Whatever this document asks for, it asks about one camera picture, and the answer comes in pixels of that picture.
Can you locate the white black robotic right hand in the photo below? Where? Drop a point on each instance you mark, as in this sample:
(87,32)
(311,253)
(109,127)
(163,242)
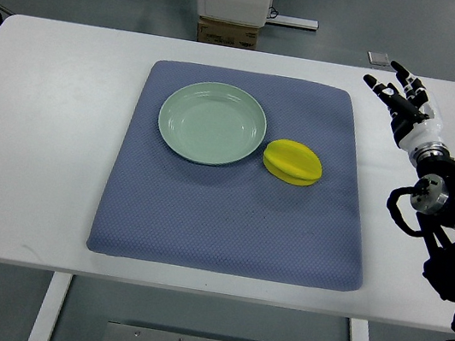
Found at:
(414,115)

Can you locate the yellow starfruit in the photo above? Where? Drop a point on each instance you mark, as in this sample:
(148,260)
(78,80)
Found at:
(292,162)

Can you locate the grey floor plate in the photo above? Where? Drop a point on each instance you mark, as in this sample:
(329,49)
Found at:
(379,59)

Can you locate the light green plate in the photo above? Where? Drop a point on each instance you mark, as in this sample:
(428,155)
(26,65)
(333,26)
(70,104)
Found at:
(212,123)

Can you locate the white metal floor bar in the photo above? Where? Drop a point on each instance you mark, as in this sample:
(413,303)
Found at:
(293,22)

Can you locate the brown cardboard box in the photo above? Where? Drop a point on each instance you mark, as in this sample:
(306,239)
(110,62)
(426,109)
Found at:
(227,34)

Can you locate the blue textured mat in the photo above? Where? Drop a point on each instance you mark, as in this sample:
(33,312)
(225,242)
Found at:
(238,219)

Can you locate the white left table leg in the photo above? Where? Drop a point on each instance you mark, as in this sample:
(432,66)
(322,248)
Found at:
(51,306)

